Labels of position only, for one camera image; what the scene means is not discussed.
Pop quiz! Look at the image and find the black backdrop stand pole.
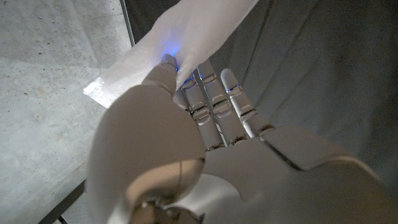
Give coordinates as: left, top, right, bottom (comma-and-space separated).
119, 0, 136, 48

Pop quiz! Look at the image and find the white tissue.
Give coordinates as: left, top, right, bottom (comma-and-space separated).
83, 0, 259, 109

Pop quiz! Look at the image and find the grey ribbed floor panel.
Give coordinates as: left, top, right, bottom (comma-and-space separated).
52, 192, 93, 224

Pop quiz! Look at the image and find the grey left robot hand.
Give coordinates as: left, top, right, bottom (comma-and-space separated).
85, 54, 398, 224

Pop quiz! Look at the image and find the black floor edge strip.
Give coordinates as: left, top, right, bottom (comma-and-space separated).
37, 180, 86, 224

